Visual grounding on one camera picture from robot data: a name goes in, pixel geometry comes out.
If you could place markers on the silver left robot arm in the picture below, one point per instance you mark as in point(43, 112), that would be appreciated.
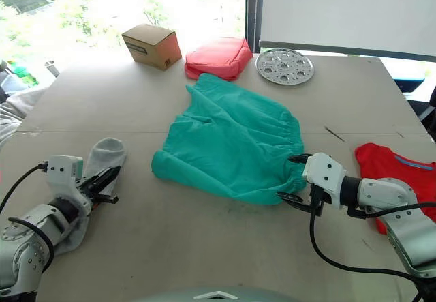
point(37, 223)

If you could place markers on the grey sock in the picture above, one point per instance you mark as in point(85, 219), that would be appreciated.
point(105, 153)

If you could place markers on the blue object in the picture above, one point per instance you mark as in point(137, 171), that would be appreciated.
point(410, 84)

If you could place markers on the grey cloth heap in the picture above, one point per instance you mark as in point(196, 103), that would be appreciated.
point(17, 111)

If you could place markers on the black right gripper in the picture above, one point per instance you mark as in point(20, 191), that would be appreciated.
point(319, 201)

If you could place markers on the green plastic object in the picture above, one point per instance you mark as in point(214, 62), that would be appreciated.
point(22, 73)

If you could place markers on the black chair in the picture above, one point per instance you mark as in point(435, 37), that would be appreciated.
point(425, 109)

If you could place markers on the red fabric pouch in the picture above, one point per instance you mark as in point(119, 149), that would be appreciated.
point(218, 60)

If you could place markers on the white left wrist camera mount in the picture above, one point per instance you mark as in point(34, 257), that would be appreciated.
point(61, 170)

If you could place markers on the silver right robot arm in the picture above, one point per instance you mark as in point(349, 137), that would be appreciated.
point(395, 206)

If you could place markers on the small metal cup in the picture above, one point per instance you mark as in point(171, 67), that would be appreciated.
point(51, 68)

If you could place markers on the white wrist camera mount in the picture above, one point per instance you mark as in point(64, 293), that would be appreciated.
point(61, 170)
point(325, 172)

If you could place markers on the white roller blind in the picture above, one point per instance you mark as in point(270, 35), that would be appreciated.
point(347, 12)

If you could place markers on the black window frame post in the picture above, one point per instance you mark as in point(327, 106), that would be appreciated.
point(253, 12)

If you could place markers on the green shorts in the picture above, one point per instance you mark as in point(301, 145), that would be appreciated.
point(231, 145)

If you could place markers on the round perforated metal plate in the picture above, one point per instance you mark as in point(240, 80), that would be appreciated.
point(284, 66)

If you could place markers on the brown cardboard box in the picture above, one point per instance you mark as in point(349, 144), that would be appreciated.
point(153, 48)

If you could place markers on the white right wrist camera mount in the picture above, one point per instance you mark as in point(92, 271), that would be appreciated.
point(325, 172)

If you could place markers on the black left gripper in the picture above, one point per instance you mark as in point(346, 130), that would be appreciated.
point(86, 187)

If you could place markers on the red t-shirt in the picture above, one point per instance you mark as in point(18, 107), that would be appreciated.
point(385, 164)

